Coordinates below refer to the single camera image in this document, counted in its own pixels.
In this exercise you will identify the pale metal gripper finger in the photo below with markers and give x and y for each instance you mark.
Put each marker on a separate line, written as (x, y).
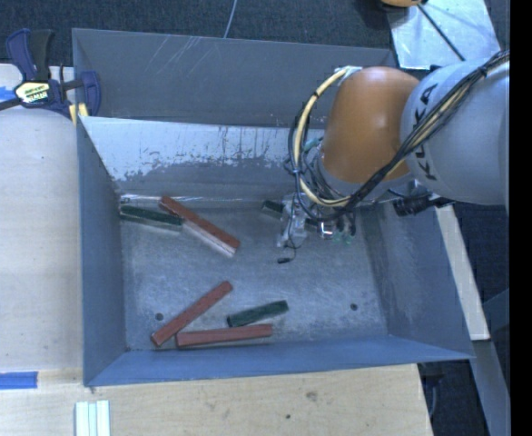
(288, 236)
(272, 209)

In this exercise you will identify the grey metal bin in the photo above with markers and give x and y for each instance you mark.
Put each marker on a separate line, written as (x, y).
(257, 289)

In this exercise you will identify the red-brown flat block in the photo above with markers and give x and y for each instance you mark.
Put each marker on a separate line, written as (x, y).
(200, 225)
(191, 314)
(223, 335)

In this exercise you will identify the dark green flat block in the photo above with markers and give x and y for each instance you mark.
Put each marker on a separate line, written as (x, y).
(150, 216)
(257, 314)

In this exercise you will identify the black cylinder on white bracket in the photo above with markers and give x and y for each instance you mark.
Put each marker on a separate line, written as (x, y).
(413, 205)

